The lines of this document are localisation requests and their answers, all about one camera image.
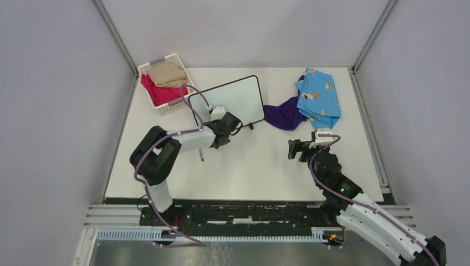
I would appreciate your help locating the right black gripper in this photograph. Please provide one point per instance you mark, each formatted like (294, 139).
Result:
(296, 146)

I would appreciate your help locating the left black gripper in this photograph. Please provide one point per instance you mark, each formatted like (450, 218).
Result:
(214, 122)

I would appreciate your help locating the black framed whiteboard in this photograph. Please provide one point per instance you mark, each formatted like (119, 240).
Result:
(241, 97)

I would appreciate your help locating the white red whiteboard marker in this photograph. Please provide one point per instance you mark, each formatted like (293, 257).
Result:
(201, 155)

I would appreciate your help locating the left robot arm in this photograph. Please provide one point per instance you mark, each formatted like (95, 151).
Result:
(156, 154)

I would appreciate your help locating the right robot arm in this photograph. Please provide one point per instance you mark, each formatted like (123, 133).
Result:
(355, 210)

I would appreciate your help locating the purple cloth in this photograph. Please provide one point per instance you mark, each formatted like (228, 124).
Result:
(285, 116)

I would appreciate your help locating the blue patterned cloth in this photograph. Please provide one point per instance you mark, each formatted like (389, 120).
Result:
(318, 99)

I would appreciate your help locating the magenta cloth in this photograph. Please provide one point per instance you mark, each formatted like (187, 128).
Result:
(159, 95)

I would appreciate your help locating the white plastic basket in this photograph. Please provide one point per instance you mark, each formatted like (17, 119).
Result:
(185, 89)

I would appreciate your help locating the beige folded cloth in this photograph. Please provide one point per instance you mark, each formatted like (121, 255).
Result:
(167, 75)

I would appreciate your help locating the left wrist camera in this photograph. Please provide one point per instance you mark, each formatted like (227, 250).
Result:
(217, 112)

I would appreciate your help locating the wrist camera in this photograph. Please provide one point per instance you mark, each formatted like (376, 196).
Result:
(321, 137)
(217, 112)

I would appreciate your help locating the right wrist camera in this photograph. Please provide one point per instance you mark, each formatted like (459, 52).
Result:
(321, 137)

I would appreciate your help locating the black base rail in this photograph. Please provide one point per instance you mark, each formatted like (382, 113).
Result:
(198, 221)

